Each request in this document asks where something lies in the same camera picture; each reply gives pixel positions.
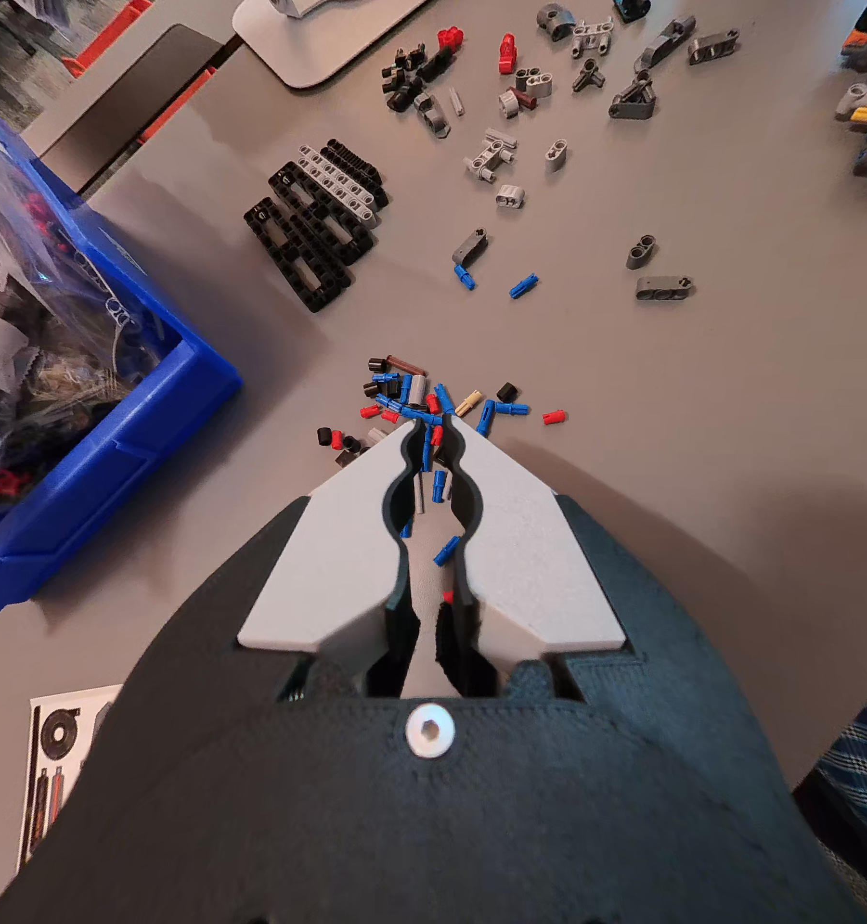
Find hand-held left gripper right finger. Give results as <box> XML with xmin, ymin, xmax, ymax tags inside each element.
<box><xmin>432</xmin><ymin>416</ymin><xmax>628</xmax><ymax>698</ymax></box>

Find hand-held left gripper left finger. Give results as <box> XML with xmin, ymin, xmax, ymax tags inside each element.
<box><xmin>237</xmin><ymin>421</ymin><xmax>426</xmax><ymax>697</ymax></box>

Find pile of small lego pins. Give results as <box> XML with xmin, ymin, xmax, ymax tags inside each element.
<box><xmin>316</xmin><ymin>354</ymin><xmax>569</xmax><ymax>571</ymax></box>

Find lego sticker sheet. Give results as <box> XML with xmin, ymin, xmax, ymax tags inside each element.
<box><xmin>16</xmin><ymin>682</ymin><xmax>124</xmax><ymax>876</ymax></box>

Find stack of black lego frames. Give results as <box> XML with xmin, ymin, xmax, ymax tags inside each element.
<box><xmin>244</xmin><ymin>139</ymin><xmax>390</xmax><ymax>313</ymax></box>

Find scattered grey lego pieces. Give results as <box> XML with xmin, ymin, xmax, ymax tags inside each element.
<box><xmin>413</xmin><ymin>0</ymin><xmax>741</xmax><ymax>301</ymax></box>

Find cluster of black lego connectors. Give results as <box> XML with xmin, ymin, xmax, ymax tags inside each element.
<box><xmin>381</xmin><ymin>43</ymin><xmax>454</xmax><ymax>111</ymax></box>

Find blue storage bin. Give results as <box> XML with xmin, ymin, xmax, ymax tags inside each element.
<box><xmin>0</xmin><ymin>94</ymin><xmax>244</xmax><ymax>641</ymax></box>

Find pile of clear plastic bags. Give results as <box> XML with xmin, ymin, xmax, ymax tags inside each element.
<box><xmin>0</xmin><ymin>130</ymin><xmax>183</xmax><ymax>537</ymax></box>

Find person's plaid clothing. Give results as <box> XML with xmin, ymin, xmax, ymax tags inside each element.
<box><xmin>794</xmin><ymin>675</ymin><xmax>867</xmax><ymax>896</ymax></box>

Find white monitor base plate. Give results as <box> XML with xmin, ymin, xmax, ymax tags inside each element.
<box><xmin>231</xmin><ymin>0</ymin><xmax>431</xmax><ymax>90</ymax></box>

